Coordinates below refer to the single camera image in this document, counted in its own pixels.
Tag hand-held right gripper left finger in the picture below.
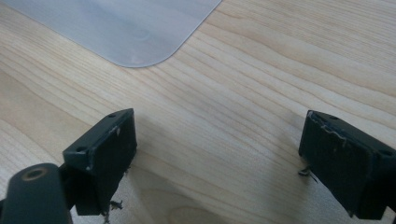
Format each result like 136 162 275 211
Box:
62 107 138 224

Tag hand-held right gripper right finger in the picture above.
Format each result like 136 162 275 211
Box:
298 109 396 221

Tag translucent grey plastic mat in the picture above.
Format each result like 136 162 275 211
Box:
0 0 223 69

